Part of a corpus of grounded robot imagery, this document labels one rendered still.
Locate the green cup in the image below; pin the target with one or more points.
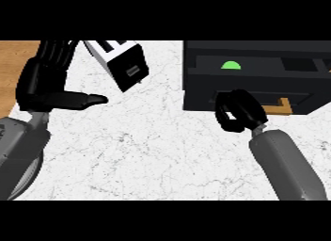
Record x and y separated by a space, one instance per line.
231 65

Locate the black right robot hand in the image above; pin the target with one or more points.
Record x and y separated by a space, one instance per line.
239 109

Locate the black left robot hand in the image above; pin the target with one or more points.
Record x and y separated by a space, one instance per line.
43 84

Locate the dark grey open drawer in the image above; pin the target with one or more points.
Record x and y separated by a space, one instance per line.
265 56

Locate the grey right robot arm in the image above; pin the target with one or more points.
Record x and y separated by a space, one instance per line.
284 163

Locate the white and black toaster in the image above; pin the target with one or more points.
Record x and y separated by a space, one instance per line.
121 64

